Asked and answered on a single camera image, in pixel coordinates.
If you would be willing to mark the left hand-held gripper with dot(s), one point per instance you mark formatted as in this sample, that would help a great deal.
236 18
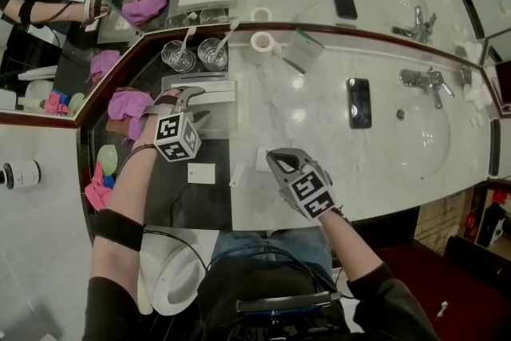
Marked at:
175 136

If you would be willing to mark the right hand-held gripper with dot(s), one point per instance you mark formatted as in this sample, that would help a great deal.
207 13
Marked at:
311 193

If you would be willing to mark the person's left forearm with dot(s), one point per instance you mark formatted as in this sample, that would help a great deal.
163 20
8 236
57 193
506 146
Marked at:
127 187

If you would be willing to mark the person's right forearm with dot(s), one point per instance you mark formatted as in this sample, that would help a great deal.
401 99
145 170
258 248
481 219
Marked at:
351 247

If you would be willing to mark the black forearm band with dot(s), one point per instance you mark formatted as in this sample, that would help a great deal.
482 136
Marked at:
117 229

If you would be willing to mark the person's left hand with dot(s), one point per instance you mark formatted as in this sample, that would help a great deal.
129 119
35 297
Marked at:
165 101

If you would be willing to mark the clear plastic tray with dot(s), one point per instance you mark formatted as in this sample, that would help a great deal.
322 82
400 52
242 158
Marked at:
227 120

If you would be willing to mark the glass tumbler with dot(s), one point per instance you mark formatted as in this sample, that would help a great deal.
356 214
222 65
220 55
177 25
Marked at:
212 56
177 58

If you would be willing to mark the purple cloth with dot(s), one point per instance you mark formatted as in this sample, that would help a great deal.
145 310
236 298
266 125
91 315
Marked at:
123 105

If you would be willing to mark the person's blue jeans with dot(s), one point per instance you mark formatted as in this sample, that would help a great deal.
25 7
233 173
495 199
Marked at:
255 241

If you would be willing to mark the brown cloth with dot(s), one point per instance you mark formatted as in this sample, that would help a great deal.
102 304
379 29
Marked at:
116 125

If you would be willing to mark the white toilet paper roll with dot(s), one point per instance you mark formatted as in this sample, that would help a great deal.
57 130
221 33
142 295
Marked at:
261 42

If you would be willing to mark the black smartphone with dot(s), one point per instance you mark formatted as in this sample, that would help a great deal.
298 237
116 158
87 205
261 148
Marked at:
359 104

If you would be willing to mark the pale green round pad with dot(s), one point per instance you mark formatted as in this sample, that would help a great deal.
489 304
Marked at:
107 159

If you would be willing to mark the blue cloth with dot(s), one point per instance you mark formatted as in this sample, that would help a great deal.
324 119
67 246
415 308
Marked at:
108 181

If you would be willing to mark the chrome sink drain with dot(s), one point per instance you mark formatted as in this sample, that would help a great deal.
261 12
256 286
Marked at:
401 114

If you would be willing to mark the person's dark shirt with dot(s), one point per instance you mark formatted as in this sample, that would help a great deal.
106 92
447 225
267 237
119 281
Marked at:
247 283

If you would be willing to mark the white sink basin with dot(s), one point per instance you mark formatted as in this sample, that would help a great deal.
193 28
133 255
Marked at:
423 147

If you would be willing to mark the chrome faucet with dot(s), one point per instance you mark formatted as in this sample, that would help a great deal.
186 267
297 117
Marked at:
425 80

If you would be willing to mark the angled mirror panel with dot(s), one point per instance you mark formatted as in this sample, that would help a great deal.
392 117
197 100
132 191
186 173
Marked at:
40 52
495 24

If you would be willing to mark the white pump bottle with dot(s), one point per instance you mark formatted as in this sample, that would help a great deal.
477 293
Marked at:
24 173

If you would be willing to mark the dark red wooden door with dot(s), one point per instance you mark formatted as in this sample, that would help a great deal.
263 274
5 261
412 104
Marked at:
439 279

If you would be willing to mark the small white soap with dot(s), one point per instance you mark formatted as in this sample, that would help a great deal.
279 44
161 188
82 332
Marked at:
474 121

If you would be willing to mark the small chrome holder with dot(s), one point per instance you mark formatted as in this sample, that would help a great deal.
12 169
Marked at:
466 76

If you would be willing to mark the white folded towel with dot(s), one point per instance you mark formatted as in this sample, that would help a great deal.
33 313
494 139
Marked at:
477 92

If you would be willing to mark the chrome door knob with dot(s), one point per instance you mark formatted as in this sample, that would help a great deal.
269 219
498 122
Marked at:
442 308

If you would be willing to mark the black chest camera mount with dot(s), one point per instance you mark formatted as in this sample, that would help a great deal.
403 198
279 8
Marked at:
287 315

